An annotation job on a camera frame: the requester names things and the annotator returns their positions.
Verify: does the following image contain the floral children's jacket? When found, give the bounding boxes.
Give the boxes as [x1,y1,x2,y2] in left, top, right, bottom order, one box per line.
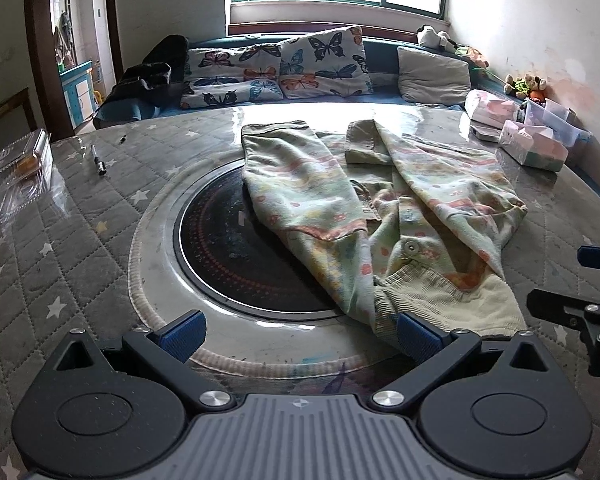
[242,119,527,344]

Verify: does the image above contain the black clothes pile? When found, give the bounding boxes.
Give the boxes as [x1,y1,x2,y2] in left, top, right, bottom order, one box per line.
[108,35,189,106]

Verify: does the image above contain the black round induction cooktop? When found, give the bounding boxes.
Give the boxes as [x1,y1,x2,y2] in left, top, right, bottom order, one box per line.
[173,160,341,322]

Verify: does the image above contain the pink tissue pack near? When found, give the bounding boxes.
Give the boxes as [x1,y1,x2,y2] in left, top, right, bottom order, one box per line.
[500,119,568,174]

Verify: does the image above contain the pink tissue pack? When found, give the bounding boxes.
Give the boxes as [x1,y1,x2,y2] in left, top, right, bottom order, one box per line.
[465,89,519,129]
[500,119,568,174]

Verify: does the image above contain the clear plastic storage bin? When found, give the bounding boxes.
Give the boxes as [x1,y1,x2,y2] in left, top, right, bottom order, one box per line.
[524,100,592,148]

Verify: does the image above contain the quilted grey star tablecloth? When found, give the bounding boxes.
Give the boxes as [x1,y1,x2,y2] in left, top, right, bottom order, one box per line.
[0,103,600,479]

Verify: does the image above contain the flat book under tissues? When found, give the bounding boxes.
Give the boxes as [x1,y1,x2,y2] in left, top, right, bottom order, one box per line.
[471,122,502,144]

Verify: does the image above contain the small plush toys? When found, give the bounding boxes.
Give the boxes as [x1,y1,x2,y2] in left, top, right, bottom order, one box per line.
[503,74,547,104]

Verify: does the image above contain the black marker pen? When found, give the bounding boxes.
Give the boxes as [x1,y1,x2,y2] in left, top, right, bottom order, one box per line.
[91,144,107,177]

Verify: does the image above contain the pink tissue pack far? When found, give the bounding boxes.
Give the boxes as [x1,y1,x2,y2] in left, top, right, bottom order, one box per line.
[465,89,519,129]

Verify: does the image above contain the blue sofa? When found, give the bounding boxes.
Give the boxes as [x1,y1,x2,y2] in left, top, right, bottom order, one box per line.
[92,34,600,206]

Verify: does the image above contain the clear plastic clamshell box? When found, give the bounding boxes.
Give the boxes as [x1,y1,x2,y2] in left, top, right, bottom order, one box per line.
[0,128,69,226]

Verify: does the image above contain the grey cushion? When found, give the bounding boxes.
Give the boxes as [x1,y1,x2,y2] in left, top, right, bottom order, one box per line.
[396,47,471,105]

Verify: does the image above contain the butterfly pillow lower left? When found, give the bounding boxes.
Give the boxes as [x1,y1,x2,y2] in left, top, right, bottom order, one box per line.
[180,79,285,110]

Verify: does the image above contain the blue white cabinet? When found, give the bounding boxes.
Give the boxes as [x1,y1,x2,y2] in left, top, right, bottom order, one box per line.
[59,61,97,129]

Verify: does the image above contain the white plush toy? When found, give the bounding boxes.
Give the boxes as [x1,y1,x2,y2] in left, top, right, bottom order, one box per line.
[416,25,457,53]

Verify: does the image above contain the dark wooden side table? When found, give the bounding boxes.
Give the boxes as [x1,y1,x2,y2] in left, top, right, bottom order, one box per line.
[0,88,38,151]

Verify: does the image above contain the butterfly pillow upper left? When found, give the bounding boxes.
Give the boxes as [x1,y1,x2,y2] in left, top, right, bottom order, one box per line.
[184,44,282,86]

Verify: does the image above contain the large butterfly pillow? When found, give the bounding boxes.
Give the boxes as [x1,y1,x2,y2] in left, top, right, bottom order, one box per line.
[278,25,374,99]

